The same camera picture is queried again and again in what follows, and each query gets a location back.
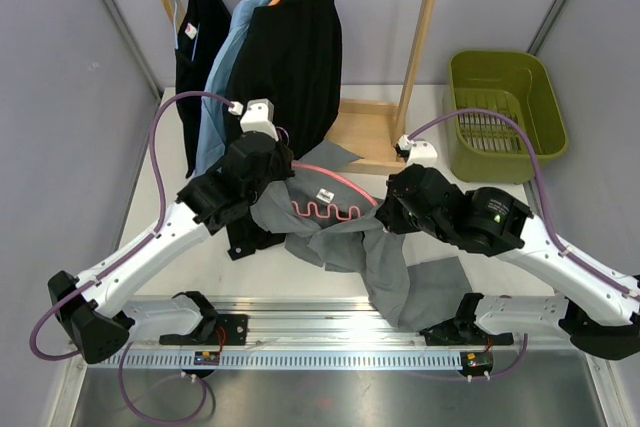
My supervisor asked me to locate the pink wavy hanger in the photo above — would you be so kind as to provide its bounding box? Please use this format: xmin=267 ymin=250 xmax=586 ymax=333
xmin=289 ymin=162 xmax=379 ymax=223

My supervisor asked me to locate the grey shirt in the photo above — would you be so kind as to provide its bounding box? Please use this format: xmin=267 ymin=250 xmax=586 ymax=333
xmin=250 ymin=141 xmax=471 ymax=332

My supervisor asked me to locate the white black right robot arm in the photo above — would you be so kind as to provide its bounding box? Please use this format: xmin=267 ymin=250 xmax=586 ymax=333
xmin=376 ymin=164 xmax=639 ymax=360

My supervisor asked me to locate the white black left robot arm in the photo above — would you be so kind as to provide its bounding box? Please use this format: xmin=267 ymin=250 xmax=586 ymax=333
xmin=48 ymin=131 xmax=293 ymax=364

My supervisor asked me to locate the light blue shirt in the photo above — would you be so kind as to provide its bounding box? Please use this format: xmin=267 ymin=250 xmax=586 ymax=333
xmin=187 ymin=0 xmax=272 ymax=177

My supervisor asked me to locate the black long-sleeve shirt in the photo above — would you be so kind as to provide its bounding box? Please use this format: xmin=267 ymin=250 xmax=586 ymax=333
xmin=227 ymin=0 xmax=342 ymax=159

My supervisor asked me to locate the black t-shirt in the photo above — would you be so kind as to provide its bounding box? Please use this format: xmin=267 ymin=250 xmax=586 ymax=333
xmin=175 ymin=0 xmax=231 ymax=177

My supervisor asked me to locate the light blue hanger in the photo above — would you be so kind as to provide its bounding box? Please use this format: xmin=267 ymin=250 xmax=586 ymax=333
xmin=157 ymin=0 xmax=201 ymax=61

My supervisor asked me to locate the green plastic basket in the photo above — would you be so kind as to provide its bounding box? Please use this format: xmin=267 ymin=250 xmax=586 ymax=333
xmin=443 ymin=50 xmax=569 ymax=184

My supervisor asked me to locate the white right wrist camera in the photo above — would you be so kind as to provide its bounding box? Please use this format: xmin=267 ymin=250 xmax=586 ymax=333
xmin=395 ymin=134 xmax=438 ymax=167

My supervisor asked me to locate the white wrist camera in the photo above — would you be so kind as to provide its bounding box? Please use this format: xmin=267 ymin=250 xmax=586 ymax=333
xmin=395 ymin=134 xmax=438 ymax=167
xmin=228 ymin=98 xmax=279 ymax=141

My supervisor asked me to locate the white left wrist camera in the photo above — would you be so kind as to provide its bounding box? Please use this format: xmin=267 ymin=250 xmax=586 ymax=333
xmin=228 ymin=98 xmax=279 ymax=141

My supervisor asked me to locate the aluminium rail frame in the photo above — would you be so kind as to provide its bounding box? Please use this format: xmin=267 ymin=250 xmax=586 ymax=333
xmin=49 ymin=0 xmax=640 ymax=427

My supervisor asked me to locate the white slotted cable duct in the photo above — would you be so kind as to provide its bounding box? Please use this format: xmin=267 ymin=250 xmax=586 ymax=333
xmin=96 ymin=349 xmax=462 ymax=371

